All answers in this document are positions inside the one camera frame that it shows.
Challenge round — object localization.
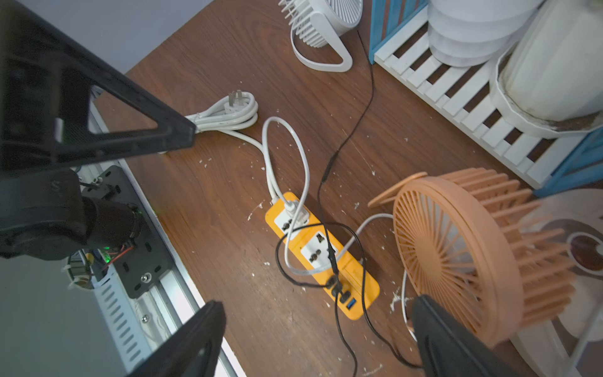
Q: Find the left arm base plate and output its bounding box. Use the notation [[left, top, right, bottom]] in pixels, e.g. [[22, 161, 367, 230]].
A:
[[83, 165, 174, 299]]

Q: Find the yellow power strip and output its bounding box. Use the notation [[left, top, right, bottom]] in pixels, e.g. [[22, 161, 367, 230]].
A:
[[263, 190, 382, 321]]

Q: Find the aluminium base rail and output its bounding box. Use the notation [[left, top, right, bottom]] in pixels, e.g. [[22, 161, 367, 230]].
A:
[[65, 98, 246, 377]]

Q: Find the small white fan left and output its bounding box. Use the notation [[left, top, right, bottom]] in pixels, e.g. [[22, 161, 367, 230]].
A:
[[278, 0, 364, 73]]

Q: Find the blue white slatted shelf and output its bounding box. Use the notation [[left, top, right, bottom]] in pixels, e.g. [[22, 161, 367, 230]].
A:
[[368, 1, 602, 196]]

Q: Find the black usb cable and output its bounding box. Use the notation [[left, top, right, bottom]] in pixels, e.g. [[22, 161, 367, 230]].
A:
[[274, 29, 425, 377]]

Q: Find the small orange fan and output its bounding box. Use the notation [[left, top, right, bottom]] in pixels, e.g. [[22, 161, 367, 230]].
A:
[[370, 167, 575, 347]]

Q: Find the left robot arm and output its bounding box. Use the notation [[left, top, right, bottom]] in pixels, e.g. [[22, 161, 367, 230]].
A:
[[1, 1, 196, 261]]

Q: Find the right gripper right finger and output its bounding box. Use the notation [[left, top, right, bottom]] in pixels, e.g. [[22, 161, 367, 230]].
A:
[[411, 295, 518, 377]]

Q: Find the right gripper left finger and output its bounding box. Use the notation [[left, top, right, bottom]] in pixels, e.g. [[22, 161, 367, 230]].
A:
[[130, 300, 226, 377]]

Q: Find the large beige desk fan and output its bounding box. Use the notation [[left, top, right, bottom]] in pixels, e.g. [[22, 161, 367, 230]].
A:
[[511, 188, 602, 376]]

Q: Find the lavender plant white pot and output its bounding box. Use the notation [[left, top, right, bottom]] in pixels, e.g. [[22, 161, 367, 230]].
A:
[[427, 0, 542, 68]]

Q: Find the green plant white pot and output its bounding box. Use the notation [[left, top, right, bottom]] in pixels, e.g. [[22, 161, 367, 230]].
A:
[[489, 1, 602, 139]]

